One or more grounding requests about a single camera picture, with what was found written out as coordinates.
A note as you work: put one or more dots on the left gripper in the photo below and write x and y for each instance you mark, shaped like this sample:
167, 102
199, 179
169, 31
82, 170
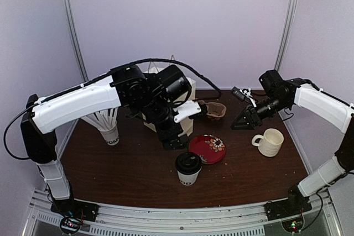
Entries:
172, 143

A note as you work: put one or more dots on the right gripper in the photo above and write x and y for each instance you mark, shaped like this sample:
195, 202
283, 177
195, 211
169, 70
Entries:
254, 119

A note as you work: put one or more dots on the black plastic cup lid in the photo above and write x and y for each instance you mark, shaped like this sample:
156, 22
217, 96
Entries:
188, 163

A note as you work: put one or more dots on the white paper cup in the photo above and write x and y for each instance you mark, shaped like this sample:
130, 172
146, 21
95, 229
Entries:
187, 179

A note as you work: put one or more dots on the paper cup with straws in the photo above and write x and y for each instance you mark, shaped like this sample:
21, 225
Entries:
110, 136

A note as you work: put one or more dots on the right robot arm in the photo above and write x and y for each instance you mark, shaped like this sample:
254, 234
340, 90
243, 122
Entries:
282, 94

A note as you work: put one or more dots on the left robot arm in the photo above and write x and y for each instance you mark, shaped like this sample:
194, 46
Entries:
153, 95

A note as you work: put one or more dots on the cream paper bag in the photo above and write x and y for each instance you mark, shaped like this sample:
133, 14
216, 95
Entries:
186, 123

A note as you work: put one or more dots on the cardboard cup carrier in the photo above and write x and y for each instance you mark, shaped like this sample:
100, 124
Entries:
213, 110

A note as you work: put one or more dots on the cream ceramic mug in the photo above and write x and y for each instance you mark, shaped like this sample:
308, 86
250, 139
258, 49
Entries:
269, 143

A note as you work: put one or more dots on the red floral plate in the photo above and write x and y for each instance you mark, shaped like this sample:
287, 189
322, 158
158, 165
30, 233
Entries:
209, 148

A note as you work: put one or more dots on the wrapped straw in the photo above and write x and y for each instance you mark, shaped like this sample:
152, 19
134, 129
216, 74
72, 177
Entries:
110, 117
94, 122

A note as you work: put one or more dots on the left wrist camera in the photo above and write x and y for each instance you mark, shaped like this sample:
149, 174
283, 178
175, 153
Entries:
190, 109

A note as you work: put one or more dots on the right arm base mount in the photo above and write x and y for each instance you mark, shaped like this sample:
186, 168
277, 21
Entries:
283, 209

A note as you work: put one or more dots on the aluminium front rail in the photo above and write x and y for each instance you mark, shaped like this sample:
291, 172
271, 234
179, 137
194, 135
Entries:
247, 219

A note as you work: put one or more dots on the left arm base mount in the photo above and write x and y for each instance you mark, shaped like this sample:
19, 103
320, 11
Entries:
77, 209

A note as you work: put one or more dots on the right aluminium frame post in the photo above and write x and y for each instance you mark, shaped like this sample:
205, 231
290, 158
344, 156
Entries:
289, 18

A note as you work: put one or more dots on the aluminium frame post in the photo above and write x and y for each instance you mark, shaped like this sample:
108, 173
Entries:
75, 40
289, 18

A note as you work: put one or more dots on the left aluminium frame post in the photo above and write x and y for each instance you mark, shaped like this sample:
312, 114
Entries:
75, 40

